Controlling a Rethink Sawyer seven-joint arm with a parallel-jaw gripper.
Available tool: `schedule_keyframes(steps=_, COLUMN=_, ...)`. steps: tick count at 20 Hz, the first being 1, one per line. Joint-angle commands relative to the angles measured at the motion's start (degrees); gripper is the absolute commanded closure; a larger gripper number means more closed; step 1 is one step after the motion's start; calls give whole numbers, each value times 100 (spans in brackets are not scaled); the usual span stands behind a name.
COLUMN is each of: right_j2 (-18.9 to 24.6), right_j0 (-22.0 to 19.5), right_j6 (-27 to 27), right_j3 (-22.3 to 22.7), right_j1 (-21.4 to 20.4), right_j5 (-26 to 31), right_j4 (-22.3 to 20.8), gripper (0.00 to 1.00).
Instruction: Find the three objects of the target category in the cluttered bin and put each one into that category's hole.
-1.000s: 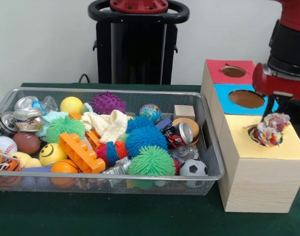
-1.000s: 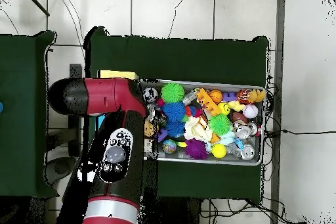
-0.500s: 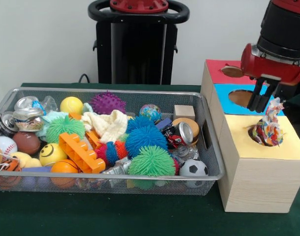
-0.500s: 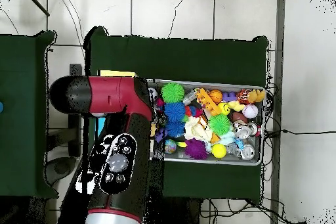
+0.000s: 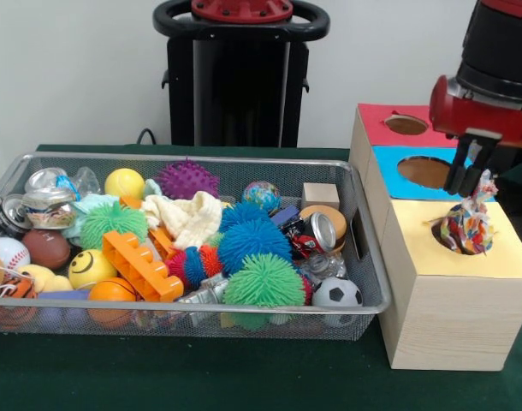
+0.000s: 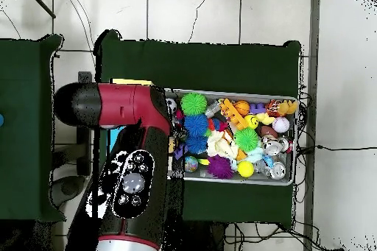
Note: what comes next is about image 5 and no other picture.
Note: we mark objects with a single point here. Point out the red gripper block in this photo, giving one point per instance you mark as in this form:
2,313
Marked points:
479,115

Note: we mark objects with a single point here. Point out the polka dot cloth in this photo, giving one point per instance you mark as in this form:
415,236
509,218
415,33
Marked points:
466,227

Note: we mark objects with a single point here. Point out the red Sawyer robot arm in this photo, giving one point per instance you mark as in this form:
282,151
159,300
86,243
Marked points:
500,43

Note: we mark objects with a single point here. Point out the shallow metal mesh bin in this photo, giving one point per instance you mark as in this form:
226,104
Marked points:
370,282

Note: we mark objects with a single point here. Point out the wooden box with three holes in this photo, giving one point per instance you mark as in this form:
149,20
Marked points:
449,325

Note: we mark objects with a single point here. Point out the black and white soccer ball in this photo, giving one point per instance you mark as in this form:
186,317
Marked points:
338,293

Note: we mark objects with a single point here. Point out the blue spiky rubber ball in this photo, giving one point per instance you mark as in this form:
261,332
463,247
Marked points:
254,242

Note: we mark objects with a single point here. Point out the green spiky rubber ball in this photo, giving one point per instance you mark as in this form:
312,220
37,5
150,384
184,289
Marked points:
265,280
111,222

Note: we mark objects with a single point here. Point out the purple spiky ball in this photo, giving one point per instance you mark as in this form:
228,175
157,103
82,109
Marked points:
186,180

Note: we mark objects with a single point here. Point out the red and blue spiky toy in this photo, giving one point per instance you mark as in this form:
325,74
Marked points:
194,265

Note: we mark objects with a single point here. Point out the orange toy building brick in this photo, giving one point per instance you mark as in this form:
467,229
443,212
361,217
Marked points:
137,265

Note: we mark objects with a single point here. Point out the yellow tennis ball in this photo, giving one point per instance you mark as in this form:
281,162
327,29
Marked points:
124,183

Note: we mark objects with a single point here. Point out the yellow smiley face ball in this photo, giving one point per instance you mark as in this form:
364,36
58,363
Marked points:
87,269

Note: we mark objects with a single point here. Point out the white baseball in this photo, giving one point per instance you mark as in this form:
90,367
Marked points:
8,252

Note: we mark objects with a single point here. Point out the black pedestal with red base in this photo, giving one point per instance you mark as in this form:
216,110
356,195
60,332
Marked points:
244,85

